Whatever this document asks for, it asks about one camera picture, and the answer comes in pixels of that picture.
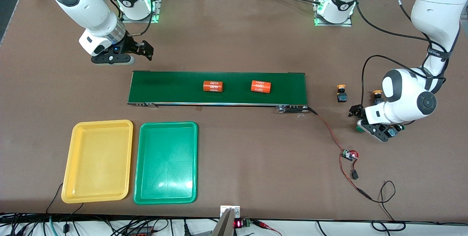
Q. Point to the green push button switch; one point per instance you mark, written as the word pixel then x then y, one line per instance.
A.
pixel 393 132
pixel 359 130

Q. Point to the red clip leads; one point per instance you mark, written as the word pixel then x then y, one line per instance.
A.
pixel 265 225

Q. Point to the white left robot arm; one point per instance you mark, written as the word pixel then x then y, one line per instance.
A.
pixel 435 9

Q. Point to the grey camera stand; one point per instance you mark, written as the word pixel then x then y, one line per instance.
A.
pixel 223 227

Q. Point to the red digit display module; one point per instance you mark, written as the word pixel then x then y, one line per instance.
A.
pixel 241 223

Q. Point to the small metal table bracket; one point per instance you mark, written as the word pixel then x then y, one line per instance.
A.
pixel 236 210

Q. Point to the small green circuit module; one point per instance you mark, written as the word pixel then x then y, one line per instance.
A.
pixel 349 155

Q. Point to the orange cylinder printed 4680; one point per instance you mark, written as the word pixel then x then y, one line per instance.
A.
pixel 261 87
pixel 213 86

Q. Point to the orange power strip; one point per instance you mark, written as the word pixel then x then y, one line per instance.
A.
pixel 140 231

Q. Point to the green plastic tray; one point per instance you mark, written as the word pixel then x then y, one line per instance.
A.
pixel 166 170

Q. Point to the green conveyor belt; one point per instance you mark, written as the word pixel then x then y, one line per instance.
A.
pixel 245 97

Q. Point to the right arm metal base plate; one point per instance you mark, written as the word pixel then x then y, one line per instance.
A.
pixel 139 21

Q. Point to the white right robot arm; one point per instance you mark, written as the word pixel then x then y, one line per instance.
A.
pixel 87 2

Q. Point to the yellow plastic tray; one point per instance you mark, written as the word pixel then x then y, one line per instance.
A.
pixel 97 163

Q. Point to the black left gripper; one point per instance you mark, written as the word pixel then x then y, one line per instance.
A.
pixel 355 111

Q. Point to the yellow push button switch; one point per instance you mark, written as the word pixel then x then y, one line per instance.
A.
pixel 342 96
pixel 377 97

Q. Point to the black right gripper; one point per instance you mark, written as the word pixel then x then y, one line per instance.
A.
pixel 131 45

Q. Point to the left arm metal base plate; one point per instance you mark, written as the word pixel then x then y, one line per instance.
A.
pixel 343 24

